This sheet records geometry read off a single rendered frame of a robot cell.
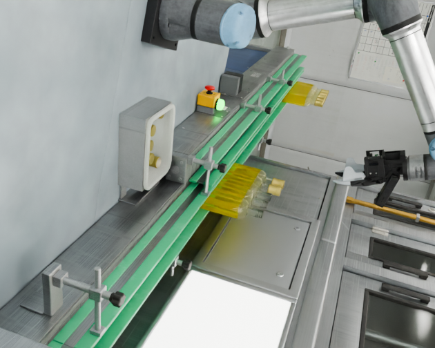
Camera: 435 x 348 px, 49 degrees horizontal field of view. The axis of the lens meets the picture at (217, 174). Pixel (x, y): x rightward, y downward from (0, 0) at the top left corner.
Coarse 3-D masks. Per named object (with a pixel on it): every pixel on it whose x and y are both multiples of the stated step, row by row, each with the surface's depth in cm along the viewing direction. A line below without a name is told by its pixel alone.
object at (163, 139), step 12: (168, 108) 136; (156, 120) 143; (168, 120) 142; (156, 132) 145; (168, 132) 144; (156, 144) 147; (168, 144) 146; (144, 156) 132; (168, 156) 147; (144, 168) 132; (156, 168) 147; (168, 168) 148; (144, 180) 134; (156, 180) 141
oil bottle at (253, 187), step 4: (224, 176) 168; (228, 176) 169; (224, 180) 166; (228, 180) 166; (232, 180) 166; (236, 180) 167; (240, 180) 167; (244, 180) 168; (236, 184) 164; (240, 184) 164; (244, 184) 165; (248, 184) 165; (252, 184) 166; (256, 184) 166; (248, 188) 163; (252, 188) 163; (256, 188) 164; (256, 192) 164; (256, 196) 165
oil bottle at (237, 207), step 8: (216, 192) 159; (208, 200) 156; (216, 200) 155; (224, 200) 155; (232, 200) 155; (240, 200) 156; (200, 208) 159; (208, 208) 158; (216, 208) 157; (224, 208) 155; (232, 208) 154; (240, 208) 154; (248, 208) 155; (232, 216) 156; (240, 216) 155
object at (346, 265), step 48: (288, 192) 203; (336, 192) 201; (192, 240) 165; (336, 240) 170; (384, 240) 180; (432, 240) 181; (336, 288) 150; (384, 288) 154; (432, 288) 155; (288, 336) 130; (336, 336) 134; (384, 336) 137; (432, 336) 139
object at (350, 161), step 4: (348, 160) 147; (352, 160) 147; (348, 164) 148; (352, 164) 147; (356, 164) 146; (360, 164) 146; (356, 168) 147; (360, 168) 146; (336, 172) 150; (340, 172) 149; (364, 172) 146; (340, 176) 149
